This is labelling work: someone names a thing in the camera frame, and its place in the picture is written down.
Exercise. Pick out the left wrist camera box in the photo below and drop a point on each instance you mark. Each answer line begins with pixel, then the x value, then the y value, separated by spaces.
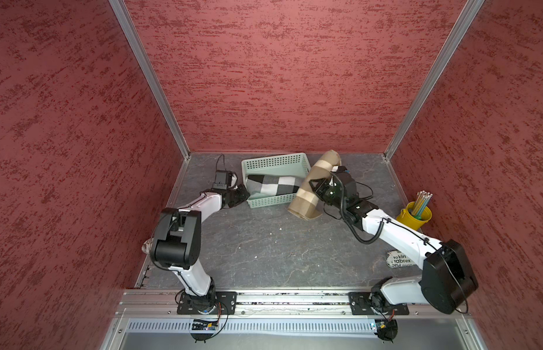
pixel 225 180

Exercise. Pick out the light green plastic basket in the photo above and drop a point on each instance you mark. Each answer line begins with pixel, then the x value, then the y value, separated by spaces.
pixel 296 164

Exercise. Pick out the aluminium front rail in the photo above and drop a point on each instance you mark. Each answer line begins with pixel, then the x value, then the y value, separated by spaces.
pixel 300 311

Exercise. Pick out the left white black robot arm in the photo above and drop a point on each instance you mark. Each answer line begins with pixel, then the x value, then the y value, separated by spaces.
pixel 175 245

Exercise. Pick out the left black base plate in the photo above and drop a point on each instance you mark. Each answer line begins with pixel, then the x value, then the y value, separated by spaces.
pixel 227 302

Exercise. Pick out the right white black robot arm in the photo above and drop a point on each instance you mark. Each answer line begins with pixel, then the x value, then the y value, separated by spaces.
pixel 447 278

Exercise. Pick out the yellow pencil cup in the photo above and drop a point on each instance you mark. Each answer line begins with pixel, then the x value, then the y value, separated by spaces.
pixel 405 217

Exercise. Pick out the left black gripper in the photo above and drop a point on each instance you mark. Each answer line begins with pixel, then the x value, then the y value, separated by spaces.
pixel 244 195

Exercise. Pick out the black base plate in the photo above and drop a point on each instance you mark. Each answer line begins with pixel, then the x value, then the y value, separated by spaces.
pixel 227 302
pixel 363 302

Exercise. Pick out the rolled beige patterned cloth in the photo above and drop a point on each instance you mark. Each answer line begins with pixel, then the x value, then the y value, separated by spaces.
pixel 146 246

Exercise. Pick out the brown beige plaid scarf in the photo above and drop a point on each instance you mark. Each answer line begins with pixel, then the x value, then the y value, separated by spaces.
pixel 305 203

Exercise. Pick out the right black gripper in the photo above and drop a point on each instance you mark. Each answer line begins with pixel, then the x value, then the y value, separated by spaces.
pixel 319 187

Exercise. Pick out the black white checkered scarf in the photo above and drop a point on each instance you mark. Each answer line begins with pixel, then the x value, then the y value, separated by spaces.
pixel 268 185

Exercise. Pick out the bundle of coloured pencils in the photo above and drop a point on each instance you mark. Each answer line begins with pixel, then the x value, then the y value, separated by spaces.
pixel 422 200

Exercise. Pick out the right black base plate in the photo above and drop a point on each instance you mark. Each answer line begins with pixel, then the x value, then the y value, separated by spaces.
pixel 363 302

